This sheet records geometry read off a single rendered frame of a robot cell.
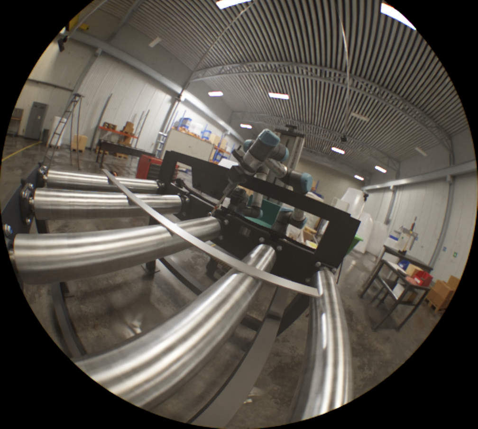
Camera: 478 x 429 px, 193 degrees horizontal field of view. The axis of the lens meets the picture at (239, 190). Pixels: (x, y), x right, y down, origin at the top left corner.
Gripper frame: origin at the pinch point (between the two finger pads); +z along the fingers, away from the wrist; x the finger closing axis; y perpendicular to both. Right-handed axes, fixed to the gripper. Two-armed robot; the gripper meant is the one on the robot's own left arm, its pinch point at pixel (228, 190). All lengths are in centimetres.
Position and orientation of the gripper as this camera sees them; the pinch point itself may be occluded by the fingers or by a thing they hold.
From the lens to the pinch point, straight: 64.2
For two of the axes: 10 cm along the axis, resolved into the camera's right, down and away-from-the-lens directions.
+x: 5.8, -1.3, 8.0
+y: 6.0, 7.3, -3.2
